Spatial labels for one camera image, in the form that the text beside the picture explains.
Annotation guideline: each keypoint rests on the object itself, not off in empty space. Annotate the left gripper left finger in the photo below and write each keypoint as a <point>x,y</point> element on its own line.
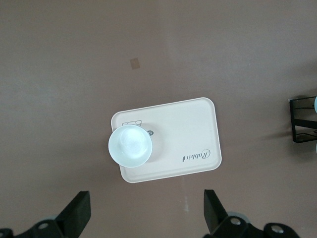
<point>74,218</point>

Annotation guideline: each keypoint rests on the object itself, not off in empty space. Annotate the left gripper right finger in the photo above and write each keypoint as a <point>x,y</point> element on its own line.
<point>218,218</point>

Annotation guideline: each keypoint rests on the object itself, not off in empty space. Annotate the light blue plastic cup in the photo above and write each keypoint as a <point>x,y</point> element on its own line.
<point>316,104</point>

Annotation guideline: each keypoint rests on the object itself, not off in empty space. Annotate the white bowl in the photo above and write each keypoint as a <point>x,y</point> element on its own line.
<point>130,146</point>

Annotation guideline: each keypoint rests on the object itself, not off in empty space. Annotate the beige rabbit print tray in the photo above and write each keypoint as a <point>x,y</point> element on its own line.
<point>185,129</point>

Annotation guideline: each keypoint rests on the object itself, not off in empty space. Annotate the small brown tape patch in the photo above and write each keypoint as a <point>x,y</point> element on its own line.
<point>135,63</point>

